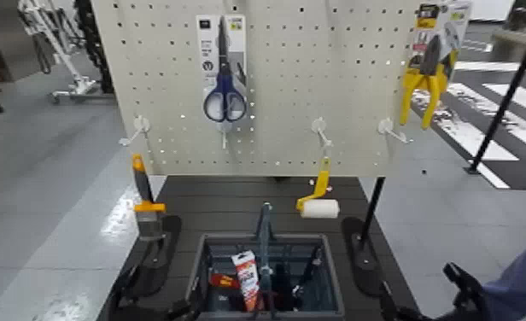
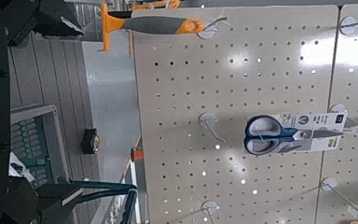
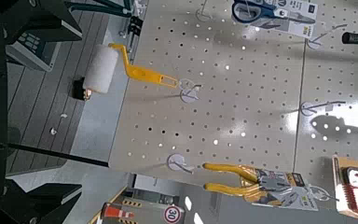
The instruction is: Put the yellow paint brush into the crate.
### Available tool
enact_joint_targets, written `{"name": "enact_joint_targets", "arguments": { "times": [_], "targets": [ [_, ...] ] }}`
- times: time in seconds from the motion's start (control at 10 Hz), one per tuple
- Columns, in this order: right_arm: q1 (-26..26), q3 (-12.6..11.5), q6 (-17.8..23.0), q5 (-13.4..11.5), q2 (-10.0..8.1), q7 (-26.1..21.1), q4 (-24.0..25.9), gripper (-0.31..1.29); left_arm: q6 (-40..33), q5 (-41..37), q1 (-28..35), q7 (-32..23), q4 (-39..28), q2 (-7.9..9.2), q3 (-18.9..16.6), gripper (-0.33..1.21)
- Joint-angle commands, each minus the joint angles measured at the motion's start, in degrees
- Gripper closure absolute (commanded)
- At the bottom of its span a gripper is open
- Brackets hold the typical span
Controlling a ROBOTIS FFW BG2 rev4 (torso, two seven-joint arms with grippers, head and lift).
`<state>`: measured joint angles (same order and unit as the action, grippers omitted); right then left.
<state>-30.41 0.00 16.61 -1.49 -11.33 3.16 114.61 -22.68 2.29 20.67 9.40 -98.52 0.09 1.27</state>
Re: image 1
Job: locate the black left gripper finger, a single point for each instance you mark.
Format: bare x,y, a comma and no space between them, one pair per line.
125,287
183,311

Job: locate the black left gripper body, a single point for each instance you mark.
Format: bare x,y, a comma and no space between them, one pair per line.
142,315

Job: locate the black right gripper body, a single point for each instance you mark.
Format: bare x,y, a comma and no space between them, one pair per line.
429,315

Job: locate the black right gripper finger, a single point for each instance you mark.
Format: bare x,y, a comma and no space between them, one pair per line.
388,305

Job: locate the red tool in crate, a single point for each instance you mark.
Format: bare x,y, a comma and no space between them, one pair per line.
223,281

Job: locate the gray plastic crate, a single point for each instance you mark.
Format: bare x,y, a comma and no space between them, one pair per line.
330,278

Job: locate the black tool in crate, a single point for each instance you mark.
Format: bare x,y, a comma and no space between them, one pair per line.
308,273

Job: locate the white orange tube package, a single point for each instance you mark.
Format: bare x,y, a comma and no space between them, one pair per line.
247,275

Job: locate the right robot arm blue sleeve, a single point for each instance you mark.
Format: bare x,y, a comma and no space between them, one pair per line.
523,282

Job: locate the black pegboard stand pole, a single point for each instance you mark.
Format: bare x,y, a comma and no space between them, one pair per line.
373,206

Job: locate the blue scissors in packaging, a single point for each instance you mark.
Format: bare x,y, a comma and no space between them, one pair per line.
223,89

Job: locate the yellow pliers in packaging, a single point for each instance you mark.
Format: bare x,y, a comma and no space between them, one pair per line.
429,80

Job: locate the black tripod pole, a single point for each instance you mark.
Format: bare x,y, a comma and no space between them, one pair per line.
505,98

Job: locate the beige perforated pegboard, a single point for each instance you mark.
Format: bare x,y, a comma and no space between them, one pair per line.
290,89

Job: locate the white wheeled equipment stand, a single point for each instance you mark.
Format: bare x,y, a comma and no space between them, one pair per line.
61,49

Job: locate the gray concrete bench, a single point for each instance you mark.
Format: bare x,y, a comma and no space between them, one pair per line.
520,42

